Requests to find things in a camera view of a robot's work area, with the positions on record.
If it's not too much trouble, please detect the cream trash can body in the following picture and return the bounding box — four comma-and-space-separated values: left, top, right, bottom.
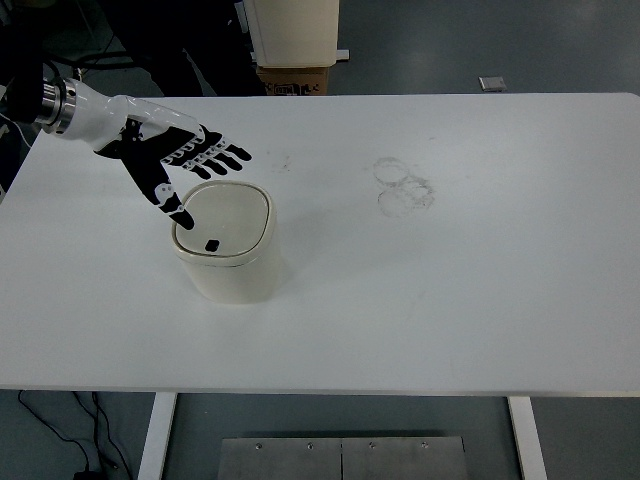
170, 178, 283, 305

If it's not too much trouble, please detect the person in dark trousers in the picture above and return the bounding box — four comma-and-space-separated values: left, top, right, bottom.
99, 1, 266, 97

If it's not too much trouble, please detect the cream trash can lid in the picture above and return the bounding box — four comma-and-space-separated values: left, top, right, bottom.
176, 182, 269, 257

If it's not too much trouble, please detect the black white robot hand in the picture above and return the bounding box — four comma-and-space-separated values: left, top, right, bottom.
58, 79, 251, 230

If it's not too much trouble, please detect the black floor cable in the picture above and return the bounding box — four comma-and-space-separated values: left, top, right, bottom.
17, 390, 132, 480

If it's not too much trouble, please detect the white table leg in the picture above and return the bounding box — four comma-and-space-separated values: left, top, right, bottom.
507, 396, 548, 480
137, 392, 178, 480

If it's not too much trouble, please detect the brown cardboard box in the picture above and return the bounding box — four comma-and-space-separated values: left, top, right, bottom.
257, 67, 330, 96

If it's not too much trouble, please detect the white right table leg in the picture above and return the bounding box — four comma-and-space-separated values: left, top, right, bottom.
507, 396, 548, 480

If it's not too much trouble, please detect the white left table leg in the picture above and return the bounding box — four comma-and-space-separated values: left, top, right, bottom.
137, 392, 178, 480

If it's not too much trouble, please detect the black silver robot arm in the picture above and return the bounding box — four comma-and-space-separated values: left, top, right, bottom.
1, 54, 252, 230

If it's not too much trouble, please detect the large cream bin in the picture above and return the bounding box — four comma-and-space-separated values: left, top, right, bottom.
243, 0, 350, 69

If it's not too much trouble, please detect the grey floor plate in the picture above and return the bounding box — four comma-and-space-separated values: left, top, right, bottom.
478, 76, 508, 92

